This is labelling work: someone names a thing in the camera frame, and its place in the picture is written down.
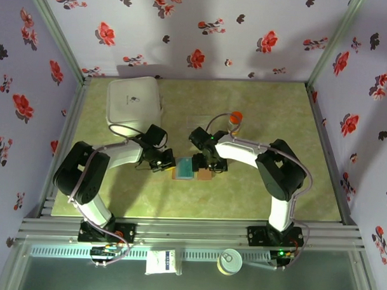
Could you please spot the brown leather card holder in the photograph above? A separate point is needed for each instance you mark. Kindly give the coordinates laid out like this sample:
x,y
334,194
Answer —
x,y
205,176

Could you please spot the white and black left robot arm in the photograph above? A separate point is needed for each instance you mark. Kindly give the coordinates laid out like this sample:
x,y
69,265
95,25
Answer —
x,y
81,176

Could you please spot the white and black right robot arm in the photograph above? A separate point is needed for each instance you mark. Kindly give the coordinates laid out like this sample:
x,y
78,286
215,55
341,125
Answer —
x,y
281,173

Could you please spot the orange-capped small bottle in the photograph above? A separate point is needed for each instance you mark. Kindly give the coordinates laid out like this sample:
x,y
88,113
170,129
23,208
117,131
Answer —
x,y
235,117

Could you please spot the white plastic lidded container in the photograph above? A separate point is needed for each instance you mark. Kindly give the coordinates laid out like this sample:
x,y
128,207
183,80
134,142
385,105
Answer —
x,y
131,98

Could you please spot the white paper packet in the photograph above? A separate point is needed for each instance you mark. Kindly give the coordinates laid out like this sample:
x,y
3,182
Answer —
x,y
160,262

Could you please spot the tin can with pull tab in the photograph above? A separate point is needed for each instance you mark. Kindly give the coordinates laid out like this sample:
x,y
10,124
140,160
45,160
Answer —
x,y
229,261

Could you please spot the controller circuit board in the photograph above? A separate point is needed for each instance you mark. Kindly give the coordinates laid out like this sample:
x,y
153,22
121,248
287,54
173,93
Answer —
x,y
104,251
282,254

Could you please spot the aluminium cross rail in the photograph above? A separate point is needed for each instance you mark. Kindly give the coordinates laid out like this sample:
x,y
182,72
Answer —
x,y
193,231

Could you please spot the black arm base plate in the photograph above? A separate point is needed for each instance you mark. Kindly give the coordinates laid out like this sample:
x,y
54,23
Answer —
x,y
257,235
127,233

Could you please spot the aluminium side rail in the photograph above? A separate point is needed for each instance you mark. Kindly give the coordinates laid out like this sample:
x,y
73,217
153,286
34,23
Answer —
x,y
330,156
74,109

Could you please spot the aluminium frame post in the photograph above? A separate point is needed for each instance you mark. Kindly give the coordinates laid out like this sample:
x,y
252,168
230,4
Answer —
x,y
332,45
59,35

